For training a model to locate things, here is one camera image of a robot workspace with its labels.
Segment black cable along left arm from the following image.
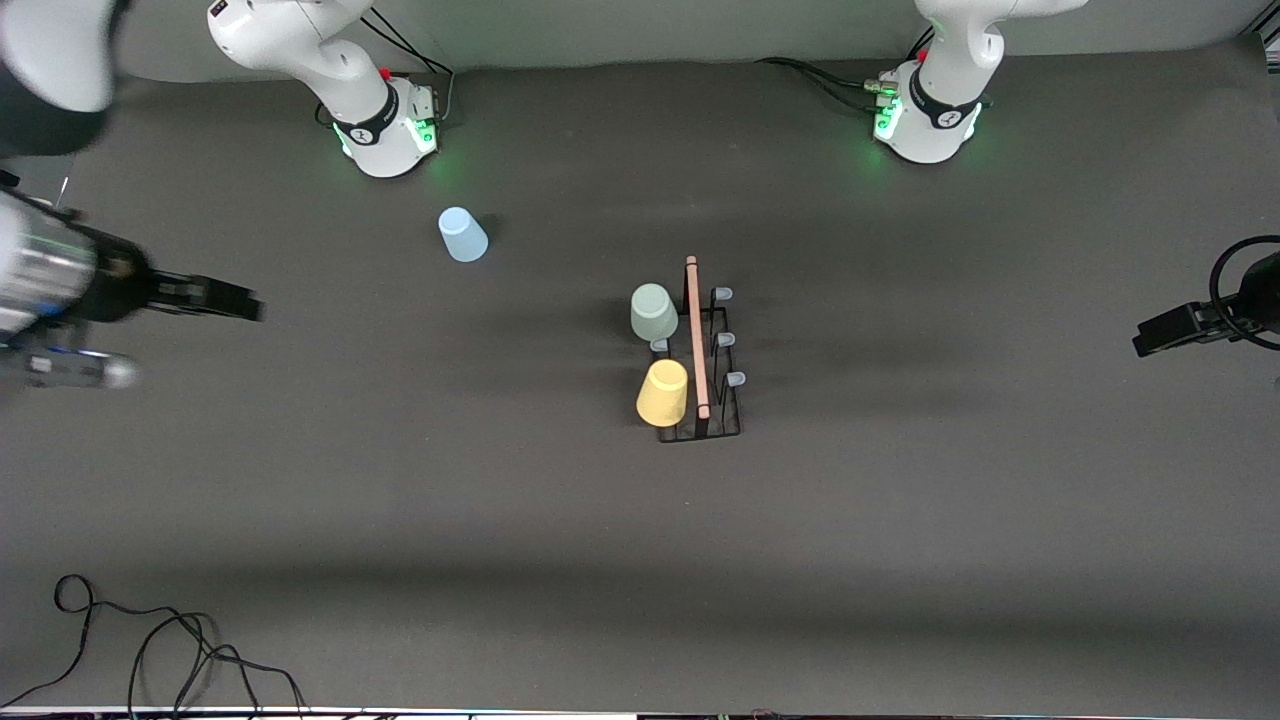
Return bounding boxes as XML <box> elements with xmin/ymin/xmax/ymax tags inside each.
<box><xmin>1209</xmin><ymin>235</ymin><xmax>1280</xmax><ymax>352</ymax></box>

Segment dark grey table cloth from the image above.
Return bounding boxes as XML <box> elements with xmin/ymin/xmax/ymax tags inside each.
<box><xmin>0</xmin><ymin>40</ymin><xmax>1280</xmax><ymax>717</ymax></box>

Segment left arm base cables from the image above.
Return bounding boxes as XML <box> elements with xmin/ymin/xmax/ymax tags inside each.
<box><xmin>755</xmin><ymin>28</ymin><xmax>936</xmax><ymax>111</ymax></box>

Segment pale green plastic cup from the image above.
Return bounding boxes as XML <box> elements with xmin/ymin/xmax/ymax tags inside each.
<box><xmin>629</xmin><ymin>283</ymin><xmax>681</xmax><ymax>344</ymax></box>

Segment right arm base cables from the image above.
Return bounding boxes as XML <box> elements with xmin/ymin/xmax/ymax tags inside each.
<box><xmin>318</xmin><ymin>5</ymin><xmax>457</xmax><ymax>129</ymax></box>

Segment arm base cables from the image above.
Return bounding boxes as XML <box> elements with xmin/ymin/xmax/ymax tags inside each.
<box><xmin>318</xmin><ymin>5</ymin><xmax>457</xmax><ymax>129</ymax></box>
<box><xmin>755</xmin><ymin>28</ymin><xmax>936</xmax><ymax>111</ymax></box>

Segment light blue plastic cup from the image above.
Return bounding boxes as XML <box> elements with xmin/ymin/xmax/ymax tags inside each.
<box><xmin>438</xmin><ymin>206</ymin><xmax>490</xmax><ymax>264</ymax></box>

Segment yellow plastic cup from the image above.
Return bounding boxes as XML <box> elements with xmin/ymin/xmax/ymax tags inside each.
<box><xmin>635</xmin><ymin>358</ymin><xmax>691</xmax><ymax>429</ymax></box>

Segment loose thin black cable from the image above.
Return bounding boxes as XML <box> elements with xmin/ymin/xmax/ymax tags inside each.
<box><xmin>0</xmin><ymin>574</ymin><xmax>311</xmax><ymax>717</ymax></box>

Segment black wire cup holder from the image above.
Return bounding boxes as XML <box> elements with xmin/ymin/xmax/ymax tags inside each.
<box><xmin>642</xmin><ymin>254</ymin><xmax>747</xmax><ymax>444</ymax></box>

